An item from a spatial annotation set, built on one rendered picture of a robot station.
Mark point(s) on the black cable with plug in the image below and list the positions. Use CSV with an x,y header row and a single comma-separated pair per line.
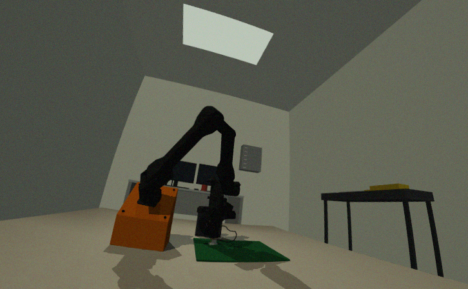
x,y
211,236

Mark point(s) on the green circuit board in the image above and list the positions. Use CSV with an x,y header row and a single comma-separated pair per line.
x,y
213,250

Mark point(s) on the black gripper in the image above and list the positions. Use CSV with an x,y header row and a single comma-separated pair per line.
x,y
215,207

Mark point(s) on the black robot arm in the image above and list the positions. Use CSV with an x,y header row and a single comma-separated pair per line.
x,y
161,170

